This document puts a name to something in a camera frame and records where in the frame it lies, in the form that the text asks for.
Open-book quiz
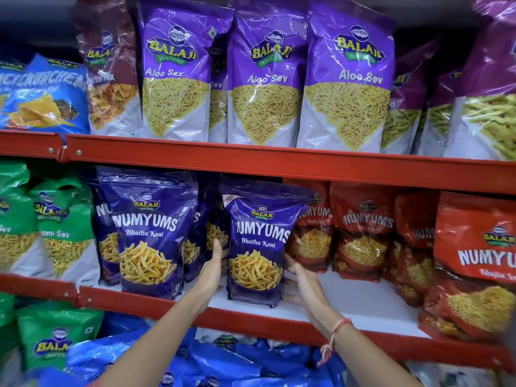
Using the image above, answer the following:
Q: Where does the red thread wrist bracelet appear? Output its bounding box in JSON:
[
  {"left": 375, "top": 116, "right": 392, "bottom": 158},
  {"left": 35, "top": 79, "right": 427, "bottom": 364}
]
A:
[{"left": 316, "top": 317, "right": 354, "bottom": 367}]

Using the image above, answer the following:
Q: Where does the person's right hand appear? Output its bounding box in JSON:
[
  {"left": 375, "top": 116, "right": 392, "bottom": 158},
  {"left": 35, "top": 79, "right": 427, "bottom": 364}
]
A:
[{"left": 282, "top": 254, "right": 344, "bottom": 336}]

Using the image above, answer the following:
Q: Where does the green snack packet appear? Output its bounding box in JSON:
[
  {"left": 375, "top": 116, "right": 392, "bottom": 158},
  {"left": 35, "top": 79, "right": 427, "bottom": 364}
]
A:
[
  {"left": 16, "top": 303, "right": 105, "bottom": 372},
  {"left": 0, "top": 160, "right": 46, "bottom": 277},
  {"left": 0, "top": 293, "right": 17, "bottom": 361},
  {"left": 29, "top": 176, "right": 101, "bottom": 287}
]

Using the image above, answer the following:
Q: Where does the maroon mixed snack packet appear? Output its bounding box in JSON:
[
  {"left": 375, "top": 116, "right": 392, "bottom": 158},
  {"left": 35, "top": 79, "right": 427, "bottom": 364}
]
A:
[{"left": 74, "top": 0, "right": 142, "bottom": 138}]

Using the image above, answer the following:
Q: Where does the purple snack packet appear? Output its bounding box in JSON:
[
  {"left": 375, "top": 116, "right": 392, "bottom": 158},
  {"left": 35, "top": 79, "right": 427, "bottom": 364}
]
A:
[
  {"left": 296, "top": 0, "right": 396, "bottom": 152},
  {"left": 227, "top": 0, "right": 310, "bottom": 148},
  {"left": 208, "top": 36, "right": 230, "bottom": 144},
  {"left": 136, "top": 0, "right": 235, "bottom": 142}
]

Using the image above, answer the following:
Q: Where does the person's left forearm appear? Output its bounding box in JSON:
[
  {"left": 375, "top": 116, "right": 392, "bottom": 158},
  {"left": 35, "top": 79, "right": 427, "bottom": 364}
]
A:
[{"left": 95, "top": 295, "right": 204, "bottom": 387}]

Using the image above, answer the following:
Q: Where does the red snack pouch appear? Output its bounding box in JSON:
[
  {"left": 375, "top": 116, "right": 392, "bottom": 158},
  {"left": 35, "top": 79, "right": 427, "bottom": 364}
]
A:
[
  {"left": 418, "top": 192, "right": 516, "bottom": 344},
  {"left": 330, "top": 182, "right": 398, "bottom": 283},
  {"left": 283, "top": 178, "right": 334, "bottom": 274},
  {"left": 384, "top": 191, "right": 441, "bottom": 307}
]

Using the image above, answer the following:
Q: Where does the pale clear snack packet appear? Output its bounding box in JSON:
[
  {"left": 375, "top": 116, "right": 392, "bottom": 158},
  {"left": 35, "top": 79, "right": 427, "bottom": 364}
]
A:
[{"left": 406, "top": 360, "right": 498, "bottom": 387}]

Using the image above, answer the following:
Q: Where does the blue chips packet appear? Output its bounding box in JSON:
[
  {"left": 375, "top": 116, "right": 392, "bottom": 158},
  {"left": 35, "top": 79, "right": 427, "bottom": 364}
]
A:
[{"left": 0, "top": 53, "right": 90, "bottom": 138}]

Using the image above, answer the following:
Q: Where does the pile of bright blue packets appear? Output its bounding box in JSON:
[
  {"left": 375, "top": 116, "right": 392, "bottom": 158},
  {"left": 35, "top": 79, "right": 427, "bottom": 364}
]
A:
[{"left": 24, "top": 313, "right": 348, "bottom": 387}]

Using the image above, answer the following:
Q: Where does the magenta snack packet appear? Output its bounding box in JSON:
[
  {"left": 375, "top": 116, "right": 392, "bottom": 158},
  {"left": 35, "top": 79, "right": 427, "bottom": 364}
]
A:
[
  {"left": 380, "top": 39, "right": 441, "bottom": 155},
  {"left": 414, "top": 68, "right": 464, "bottom": 157},
  {"left": 443, "top": 0, "right": 516, "bottom": 162}
]

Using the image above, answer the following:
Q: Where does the red metal shelf rail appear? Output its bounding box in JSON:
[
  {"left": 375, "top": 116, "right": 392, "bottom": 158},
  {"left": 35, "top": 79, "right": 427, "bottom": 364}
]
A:
[
  {"left": 76, "top": 270, "right": 516, "bottom": 374},
  {"left": 0, "top": 130, "right": 64, "bottom": 160},
  {"left": 60, "top": 134, "right": 516, "bottom": 196},
  {"left": 0, "top": 273, "right": 80, "bottom": 303}
]

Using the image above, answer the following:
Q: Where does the person's right forearm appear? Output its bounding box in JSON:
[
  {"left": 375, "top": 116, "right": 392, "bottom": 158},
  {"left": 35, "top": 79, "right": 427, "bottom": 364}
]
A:
[{"left": 322, "top": 319, "right": 424, "bottom": 387}]

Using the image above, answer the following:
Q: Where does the person's left hand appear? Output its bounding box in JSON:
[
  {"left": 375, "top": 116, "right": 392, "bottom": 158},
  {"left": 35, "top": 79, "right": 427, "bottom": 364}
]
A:
[{"left": 187, "top": 239, "right": 230, "bottom": 316}]

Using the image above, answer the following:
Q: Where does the dark blue snack pouch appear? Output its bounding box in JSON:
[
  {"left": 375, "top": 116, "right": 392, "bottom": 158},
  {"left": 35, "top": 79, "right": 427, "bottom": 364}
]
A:
[
  {"left": 86, "top": 179, "right": 122, "bottom": 286},
  {"left": 206, "top": 185, "right": 231, "bottom": 260},
  {"left": 220, "top": 178, "right": 314, "bottom": 308},
  {"left": 98, "top": 168, "right": 199, "bottom": 299},
  {"left": 183, "top": 183, "right": 213, "bottom": 282}
]

